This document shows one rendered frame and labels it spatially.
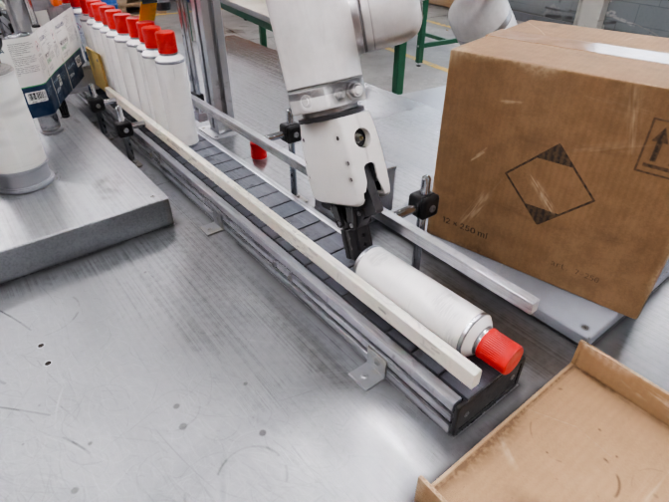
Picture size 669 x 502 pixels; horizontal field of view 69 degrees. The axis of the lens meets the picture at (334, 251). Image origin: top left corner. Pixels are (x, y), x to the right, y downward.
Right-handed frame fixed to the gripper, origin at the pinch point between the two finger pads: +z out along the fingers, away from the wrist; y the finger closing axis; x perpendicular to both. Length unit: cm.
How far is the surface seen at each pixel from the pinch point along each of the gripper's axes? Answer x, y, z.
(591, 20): -565, 266, -17
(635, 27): -563, 219, -1
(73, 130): 16, 70, -20
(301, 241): 4.1, 6.4, -0.6
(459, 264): -3.1, -12.9, 1.9
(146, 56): 3, 49, -29
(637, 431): -9.6, -27.3, 20.2
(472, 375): 4.1, -19.3, 8.8
